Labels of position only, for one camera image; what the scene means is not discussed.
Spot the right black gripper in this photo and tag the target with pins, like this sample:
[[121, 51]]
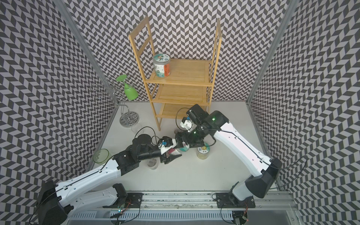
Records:
[[188, 142]]

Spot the aluminium front rail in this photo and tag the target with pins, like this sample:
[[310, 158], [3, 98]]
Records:
[[181, 200]]

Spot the flower seed jar pink label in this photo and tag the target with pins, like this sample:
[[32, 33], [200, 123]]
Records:
[[178, 151]]

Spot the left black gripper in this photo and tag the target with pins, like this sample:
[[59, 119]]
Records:
[[170, 157]]

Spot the small clear tub near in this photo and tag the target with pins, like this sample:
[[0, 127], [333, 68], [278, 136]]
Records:
[[152, 163]]

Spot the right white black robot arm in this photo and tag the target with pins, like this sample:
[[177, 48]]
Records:
[[264, 170]]

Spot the yellow label seed jar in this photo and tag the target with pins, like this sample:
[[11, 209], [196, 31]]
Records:
[[203, 152]]

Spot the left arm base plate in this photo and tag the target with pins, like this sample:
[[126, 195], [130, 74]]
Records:
[[132, 200]]

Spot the chrome wire glass rack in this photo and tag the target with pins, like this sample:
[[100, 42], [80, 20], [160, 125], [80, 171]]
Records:
[[128, 118]]

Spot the carrot seed jar red label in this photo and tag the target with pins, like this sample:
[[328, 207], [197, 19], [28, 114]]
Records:
[[161, 64]]

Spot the bamboo three-tier shelf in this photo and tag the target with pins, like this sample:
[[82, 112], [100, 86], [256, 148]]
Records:
[[190, 81]]

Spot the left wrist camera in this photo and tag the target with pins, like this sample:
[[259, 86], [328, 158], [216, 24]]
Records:
[[166, 145]]

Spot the small clear tub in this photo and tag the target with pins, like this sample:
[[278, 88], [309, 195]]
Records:
[[152, 163], [176, 131]]

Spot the green translucent plastic cup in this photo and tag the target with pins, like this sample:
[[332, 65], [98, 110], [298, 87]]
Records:
[[101, 156]]

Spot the green plastic goblet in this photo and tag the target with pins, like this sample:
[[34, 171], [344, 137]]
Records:
[[130, 92]]

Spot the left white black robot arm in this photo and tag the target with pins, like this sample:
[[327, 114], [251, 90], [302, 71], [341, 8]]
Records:
[[56, 202]]

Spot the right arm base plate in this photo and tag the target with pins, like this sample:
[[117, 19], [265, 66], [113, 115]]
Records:
[[227, 200]]

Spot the clear glass cup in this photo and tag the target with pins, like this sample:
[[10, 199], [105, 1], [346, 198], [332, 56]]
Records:
[[137, 128]]

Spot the small clear tub far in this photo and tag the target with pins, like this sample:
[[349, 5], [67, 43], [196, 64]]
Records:
[[176, 131]]

